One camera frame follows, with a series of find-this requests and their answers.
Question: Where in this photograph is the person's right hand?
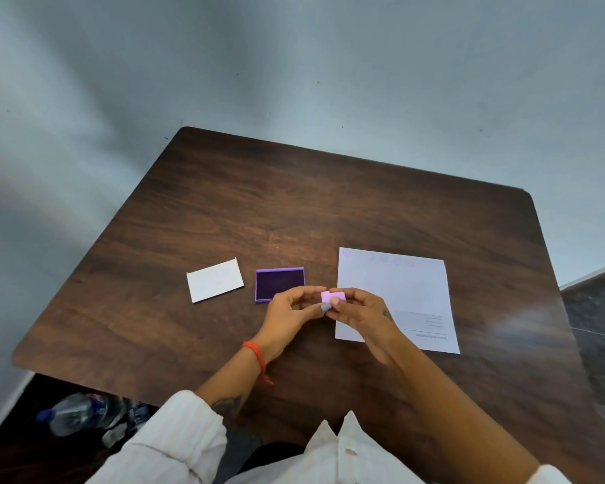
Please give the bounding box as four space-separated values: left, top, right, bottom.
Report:
326 287 410 369

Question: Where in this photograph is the person's left hand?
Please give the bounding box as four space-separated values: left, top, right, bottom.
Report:
252 285 332 363

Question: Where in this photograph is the person's right forearm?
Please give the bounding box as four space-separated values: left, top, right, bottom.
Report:
383 338 543 484

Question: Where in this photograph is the person's left forearm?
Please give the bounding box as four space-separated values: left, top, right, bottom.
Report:
194 344 269 425

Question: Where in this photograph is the purple ink pad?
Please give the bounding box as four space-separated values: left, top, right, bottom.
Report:
255 267 306 303

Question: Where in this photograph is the white printed paper sheet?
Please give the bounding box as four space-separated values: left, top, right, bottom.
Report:
335 247 461 355

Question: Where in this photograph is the small white card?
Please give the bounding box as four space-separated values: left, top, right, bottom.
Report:
187 258 245 304

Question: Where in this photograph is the white shirt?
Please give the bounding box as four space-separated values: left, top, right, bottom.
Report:
85 390 573 484

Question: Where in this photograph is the clear plastic water bottle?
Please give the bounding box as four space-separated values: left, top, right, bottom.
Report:
35 392 128 438

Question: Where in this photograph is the orange thread bracelet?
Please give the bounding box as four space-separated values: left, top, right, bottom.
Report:
240 340 274 388

